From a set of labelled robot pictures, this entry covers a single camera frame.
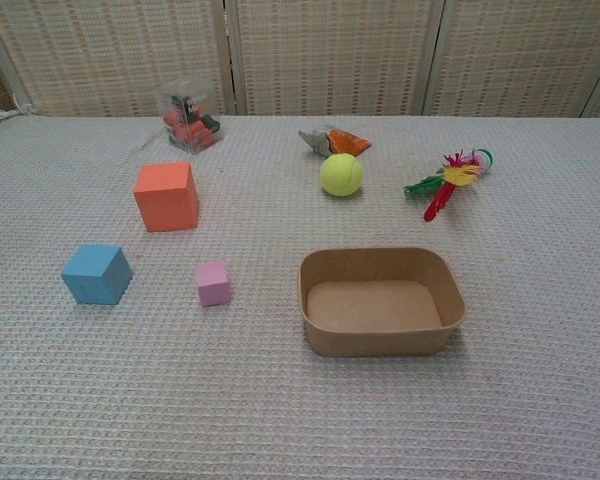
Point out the medium blue foam cube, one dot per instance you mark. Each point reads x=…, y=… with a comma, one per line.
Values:
x=94, y=277

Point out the yellow tennis ball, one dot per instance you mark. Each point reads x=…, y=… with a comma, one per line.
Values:
x=342, y=174

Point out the small pink foam cube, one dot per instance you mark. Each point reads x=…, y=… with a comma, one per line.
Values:
x=212, y=285

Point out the brown paper tray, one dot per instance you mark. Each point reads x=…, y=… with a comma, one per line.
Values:
x=380, y=305

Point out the crumpled orange snack wrapper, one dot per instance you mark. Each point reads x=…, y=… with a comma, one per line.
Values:
x=342, y=141

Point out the large orange foam cube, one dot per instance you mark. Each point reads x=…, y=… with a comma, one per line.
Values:
x=165, y=200

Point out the colourful feather shuttlecock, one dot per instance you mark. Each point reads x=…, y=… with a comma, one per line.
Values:
x=447, y=182

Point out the clear plastic bag of parts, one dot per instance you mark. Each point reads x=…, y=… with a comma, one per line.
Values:
x=190, y=125

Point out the white textured tablecloth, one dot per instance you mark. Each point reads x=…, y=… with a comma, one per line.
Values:
x=300, y=400

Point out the woven folding screen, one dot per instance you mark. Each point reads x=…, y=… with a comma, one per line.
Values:
x=330, y=55

